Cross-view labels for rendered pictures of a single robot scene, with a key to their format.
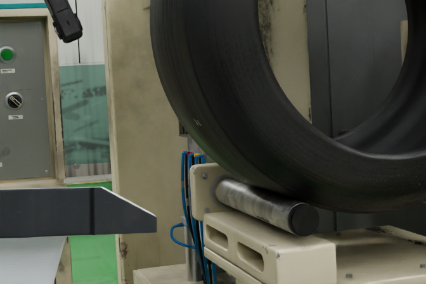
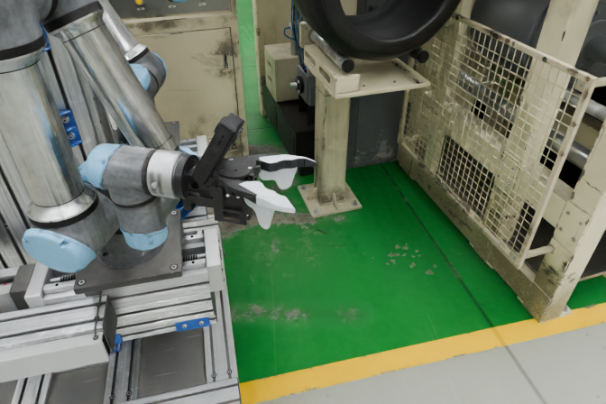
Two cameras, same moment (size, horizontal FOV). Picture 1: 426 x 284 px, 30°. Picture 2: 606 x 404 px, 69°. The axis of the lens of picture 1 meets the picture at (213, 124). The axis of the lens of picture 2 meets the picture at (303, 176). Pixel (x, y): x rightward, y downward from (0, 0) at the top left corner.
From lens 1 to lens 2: 49 cm
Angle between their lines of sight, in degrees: 32
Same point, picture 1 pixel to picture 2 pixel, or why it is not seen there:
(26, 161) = (216, 2)
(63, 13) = not seen: outside the picture
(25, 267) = (289, 170)
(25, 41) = not seen: outside the picture
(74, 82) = not seen: outside the picture
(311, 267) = (349, 84)
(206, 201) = (306, 39)
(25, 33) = not seen: outside the picture
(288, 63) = not seen: outside the picture
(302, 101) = not seen: outside the picture
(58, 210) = (298, 162)
